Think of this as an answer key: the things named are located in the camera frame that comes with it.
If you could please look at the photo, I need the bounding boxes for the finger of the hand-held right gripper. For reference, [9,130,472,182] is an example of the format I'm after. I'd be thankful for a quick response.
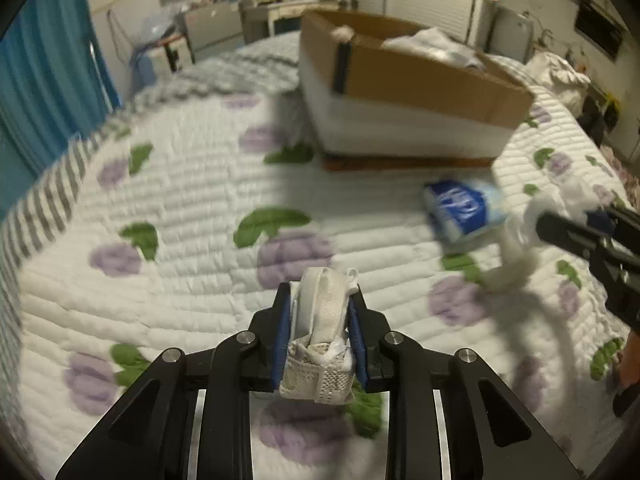
[586,204,640,243]
[535,212,617,262]

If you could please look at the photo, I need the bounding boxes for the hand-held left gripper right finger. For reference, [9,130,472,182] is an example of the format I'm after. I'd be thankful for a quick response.
[348,290,584,480]

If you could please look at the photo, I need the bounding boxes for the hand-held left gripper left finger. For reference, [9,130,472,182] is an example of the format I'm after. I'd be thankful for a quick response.
[55,282,292,480]

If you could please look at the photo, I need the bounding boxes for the white mesh sock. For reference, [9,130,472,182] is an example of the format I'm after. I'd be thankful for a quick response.
[278,267,361,405]

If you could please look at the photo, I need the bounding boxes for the white fluffy sock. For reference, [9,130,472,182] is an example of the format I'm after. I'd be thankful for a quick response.
[481,180,603,295]

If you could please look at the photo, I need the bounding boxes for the cardboard box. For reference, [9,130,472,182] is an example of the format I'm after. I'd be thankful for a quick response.
[299,9,536,130]

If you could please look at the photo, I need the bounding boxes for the person's right forearm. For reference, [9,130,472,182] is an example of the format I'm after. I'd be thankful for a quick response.
[611,332,640,418]

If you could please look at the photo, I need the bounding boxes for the blue tissue packet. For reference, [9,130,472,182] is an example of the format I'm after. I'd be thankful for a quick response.
[422,176,508,255]

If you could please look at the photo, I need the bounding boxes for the floral quilted bedspread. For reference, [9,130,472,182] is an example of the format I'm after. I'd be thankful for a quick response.
[0,30,636,480]

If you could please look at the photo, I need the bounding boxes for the crumpled white bedding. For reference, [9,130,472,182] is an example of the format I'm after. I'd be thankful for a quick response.
[524,51,592,107]

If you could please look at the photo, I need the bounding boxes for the wooden board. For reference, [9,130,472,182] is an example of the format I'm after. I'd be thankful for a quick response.
[321,154,497,172]

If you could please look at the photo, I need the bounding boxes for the grey chair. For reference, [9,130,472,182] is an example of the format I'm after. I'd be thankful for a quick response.
[491,9,535,65]

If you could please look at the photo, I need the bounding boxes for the white clothes pile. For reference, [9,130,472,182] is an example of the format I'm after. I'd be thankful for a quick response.
[382,26,488,71]

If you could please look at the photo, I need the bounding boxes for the grey cabinet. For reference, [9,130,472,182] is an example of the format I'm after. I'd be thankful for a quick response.
[184,1,247,52]

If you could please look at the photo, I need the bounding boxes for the white desk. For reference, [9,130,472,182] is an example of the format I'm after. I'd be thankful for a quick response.
[240,0,358,45]

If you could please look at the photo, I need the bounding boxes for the clear plastic bag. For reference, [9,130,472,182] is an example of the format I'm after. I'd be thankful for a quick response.
[131,10,177,52]

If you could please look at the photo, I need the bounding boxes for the blue curtain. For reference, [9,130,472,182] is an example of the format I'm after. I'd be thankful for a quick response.
[0,0,123,221]

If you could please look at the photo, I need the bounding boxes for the black wall panel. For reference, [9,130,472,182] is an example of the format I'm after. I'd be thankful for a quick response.
[574,0,627,65]

